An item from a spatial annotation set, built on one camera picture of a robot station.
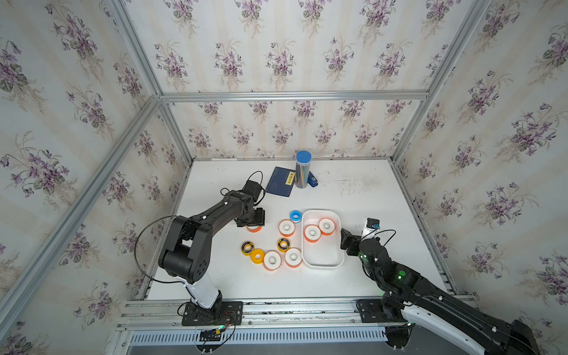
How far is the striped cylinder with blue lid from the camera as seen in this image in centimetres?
97

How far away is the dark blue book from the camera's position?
107 cm

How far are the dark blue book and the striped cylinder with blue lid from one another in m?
0.04
